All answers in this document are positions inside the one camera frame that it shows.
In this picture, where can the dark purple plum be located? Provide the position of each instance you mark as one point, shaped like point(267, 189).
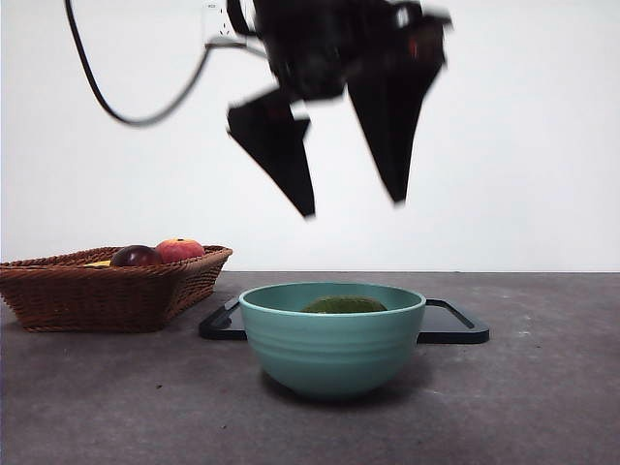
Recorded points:
point(135, 256)

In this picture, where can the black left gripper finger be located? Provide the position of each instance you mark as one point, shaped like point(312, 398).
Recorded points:
point(276, 145)
point(392, 121)

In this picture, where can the green avocado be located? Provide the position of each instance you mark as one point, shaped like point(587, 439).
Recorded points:
point(344, 306)

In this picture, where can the white wall socket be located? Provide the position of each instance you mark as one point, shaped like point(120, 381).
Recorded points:
point(215, 19)

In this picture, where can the teal ribbed bowl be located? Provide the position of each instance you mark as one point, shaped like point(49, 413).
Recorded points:
point(331, 353)

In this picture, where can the black rectangular tray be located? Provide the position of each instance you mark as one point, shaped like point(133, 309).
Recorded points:
point(455, 329)

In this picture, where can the yellow banana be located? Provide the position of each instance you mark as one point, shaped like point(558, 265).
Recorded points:
point(99, 264)

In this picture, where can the brown wicker basket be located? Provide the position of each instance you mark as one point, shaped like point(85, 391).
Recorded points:
point(97, 300)

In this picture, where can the red yellow apple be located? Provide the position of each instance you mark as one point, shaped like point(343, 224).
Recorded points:
point(181, 249)

